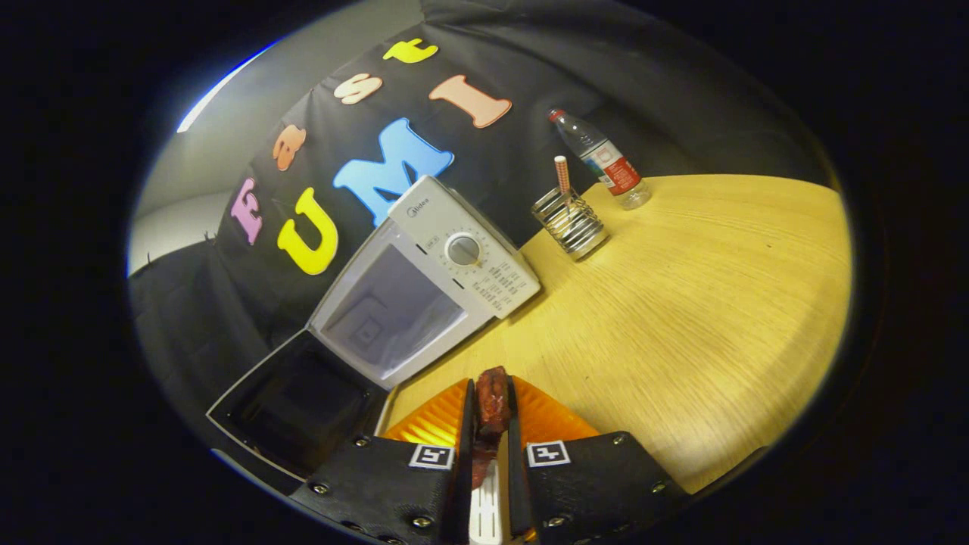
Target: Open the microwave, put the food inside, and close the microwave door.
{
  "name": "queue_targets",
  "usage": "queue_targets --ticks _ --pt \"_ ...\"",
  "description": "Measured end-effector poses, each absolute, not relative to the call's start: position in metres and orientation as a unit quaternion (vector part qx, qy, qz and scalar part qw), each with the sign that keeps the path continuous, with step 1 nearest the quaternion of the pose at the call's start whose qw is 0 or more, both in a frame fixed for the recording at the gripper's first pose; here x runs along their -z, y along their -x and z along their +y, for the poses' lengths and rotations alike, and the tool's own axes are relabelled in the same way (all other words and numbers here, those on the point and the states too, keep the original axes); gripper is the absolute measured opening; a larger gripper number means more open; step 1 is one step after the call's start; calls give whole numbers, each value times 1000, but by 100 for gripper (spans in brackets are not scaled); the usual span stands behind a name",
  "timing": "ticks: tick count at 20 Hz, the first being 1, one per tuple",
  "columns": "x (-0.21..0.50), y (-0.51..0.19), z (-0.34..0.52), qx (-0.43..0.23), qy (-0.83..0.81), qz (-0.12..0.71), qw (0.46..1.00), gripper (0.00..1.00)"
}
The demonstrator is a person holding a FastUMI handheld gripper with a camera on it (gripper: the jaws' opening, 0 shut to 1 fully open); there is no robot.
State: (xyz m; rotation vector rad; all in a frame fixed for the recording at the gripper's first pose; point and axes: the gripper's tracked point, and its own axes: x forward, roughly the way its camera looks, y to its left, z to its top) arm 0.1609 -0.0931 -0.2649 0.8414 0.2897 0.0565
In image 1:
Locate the white rectangular tray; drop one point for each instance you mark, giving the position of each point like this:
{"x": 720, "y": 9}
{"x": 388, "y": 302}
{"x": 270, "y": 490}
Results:
{"x": 486, "y": 515}

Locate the red-brown meat piece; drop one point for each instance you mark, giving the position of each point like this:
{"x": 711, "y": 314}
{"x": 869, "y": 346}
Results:
{"x": 492, "y": 401}

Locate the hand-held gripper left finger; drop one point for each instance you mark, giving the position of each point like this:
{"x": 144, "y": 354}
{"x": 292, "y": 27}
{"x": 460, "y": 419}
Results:
{"x": 463, "y": 492}

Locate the clear bottle with red label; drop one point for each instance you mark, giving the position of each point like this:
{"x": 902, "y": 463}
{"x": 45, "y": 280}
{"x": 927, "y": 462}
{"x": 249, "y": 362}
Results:
{"x": 606, "y": 159}

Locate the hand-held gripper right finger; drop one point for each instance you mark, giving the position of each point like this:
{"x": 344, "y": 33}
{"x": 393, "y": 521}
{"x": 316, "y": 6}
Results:
{"x": 516, "y": 484}

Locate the white toaster oven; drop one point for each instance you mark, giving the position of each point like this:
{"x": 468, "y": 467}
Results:
{"x": 454, "y": 227}

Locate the red striped straw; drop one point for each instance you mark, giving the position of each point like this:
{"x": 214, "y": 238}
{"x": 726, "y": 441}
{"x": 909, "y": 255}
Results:
{"x": 562, "y": 170}

